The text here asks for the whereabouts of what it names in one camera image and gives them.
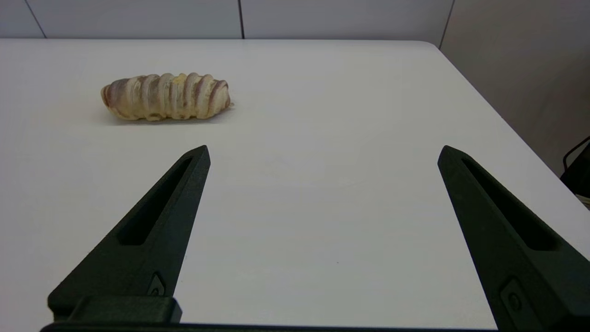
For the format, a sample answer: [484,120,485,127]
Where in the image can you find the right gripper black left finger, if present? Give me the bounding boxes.
[47,145,211,322]

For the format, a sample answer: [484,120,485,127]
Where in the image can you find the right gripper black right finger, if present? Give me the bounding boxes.
[437,145,590,332]

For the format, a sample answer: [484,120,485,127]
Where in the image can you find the dark background object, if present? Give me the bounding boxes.
[560,136,590,199]

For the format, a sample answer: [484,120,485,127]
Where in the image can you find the long striped bread roll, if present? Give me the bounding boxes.
[100,72,234,122]

